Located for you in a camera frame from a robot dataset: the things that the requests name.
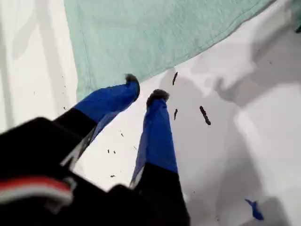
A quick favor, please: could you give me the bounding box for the blue tape scrap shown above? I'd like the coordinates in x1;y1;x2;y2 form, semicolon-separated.
244;199;264;221

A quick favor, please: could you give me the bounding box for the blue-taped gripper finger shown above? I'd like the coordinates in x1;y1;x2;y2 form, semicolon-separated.
55;73;141;151
130;89;186;203

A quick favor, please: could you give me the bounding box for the pale green T-shirt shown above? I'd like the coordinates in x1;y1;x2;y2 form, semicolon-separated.
63;0;301;102

